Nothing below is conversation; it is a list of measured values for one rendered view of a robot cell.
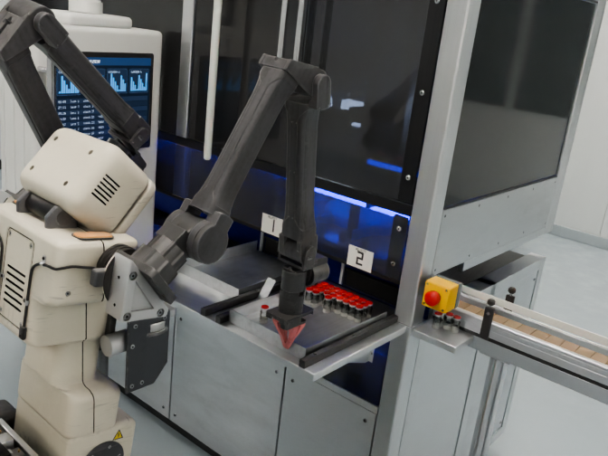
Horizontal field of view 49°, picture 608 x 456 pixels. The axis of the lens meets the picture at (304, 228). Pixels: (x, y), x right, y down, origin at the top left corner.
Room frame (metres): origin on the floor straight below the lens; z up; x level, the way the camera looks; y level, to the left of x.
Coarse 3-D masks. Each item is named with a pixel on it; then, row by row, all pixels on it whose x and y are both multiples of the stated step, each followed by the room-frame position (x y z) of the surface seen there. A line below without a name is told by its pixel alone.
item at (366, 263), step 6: (354, 246) 1.78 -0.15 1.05; (348, 252) 1.79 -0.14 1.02; (354, 252) 1.77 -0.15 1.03; (366, 252) 1.75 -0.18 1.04; (372, 252) 1.74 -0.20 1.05; (348, 258) 1.78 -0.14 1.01; (354, 258) 1.77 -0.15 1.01; (366, 258) 1.75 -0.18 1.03; (372, 258) 1.74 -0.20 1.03; (354, 264) 1.77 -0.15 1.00; (366, 264) 1.75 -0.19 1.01; (366, 270) 1.74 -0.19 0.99
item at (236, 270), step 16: (224, 256) 2.00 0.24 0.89; (240, 256) 2.03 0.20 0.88; (256, 256) 2.05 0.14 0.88; (192, 272) 1.81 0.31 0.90; (208, 272) 1.86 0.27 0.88; (224, 272) 1.88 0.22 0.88; (240, 272) 1.89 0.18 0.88; (256, 272) 1.91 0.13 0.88; (272, 272) 1.92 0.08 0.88; (224, 288) 1.72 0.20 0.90; (240, 288) 1.70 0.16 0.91; (256, 288) 1.74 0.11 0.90
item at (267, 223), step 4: (264, 216) 1.99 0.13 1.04; (268, 216) 1.98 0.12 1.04; (272, 216) 1.97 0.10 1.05; (264, 220) 1.99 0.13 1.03; (268, 220) 1.98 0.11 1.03; (272, 220) 1.97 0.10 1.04; (276, 220) 1.96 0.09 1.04; (280, 220) 1.95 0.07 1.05; (264, 224) 1.99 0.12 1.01; (268, 224) 1.98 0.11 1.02; (272, 224) 1.97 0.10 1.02; (276, 224) 1.96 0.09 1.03; (280, 224) 1.95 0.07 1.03; (264, 228) 1.99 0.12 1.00; (268, 228) 1.98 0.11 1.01; (276, 228) 1.96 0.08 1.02; (280, 228) 1.95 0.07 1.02; (268, 232) 1.98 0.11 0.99; (276, 232) 1.96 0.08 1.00; (280, 232) 1.95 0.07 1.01
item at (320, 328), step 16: (256, 304) 1.62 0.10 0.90; (272, 304) 1.68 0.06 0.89; (304, 304) 1.71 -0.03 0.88; (240, 320) 1.53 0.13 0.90; (256, 320) 1.57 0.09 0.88; (320, 320) 1.62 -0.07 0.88; (336, 320) 1.63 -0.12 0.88; (352, 320) 1.64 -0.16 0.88; (368, 320) 1.59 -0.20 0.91; (256, 336) 1.49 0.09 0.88; (272, 336) 1.46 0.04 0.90; (288, 336) 1.51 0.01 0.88; (304, 336) 1.52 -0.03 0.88; (320, 336) 1.53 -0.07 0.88; (336, 336) 1.48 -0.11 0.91; (288, 352) 1.42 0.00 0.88; (304, 352) 1.39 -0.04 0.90
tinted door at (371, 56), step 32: (320, 0) 1.93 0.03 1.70; (352, 0) 1.86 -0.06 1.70; (384, 0) 1.80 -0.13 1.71; (416, 0) 1.74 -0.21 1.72; (320, 32) 1.92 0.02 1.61; (352, 32) 1.85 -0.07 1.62; (384, 32) 1.79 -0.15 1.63; (416, 32) 1.73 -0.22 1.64; (320, 64) 1.91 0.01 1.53; (352, 64) 1.85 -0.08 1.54; (384, 64) 1.78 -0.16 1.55; (416, 64) 1.72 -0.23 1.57; (352, 96) 1.84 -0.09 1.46; (384, 96) 1.77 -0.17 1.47; (320, 128) 1.90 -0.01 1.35; (352, 128) 1.83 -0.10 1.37; (384, 128) 1.76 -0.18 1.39; (320, 160) 1.89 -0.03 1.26; (352, 160) 1.82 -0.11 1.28; (384, 160) 1.76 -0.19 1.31; (384, 192) 1.75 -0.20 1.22
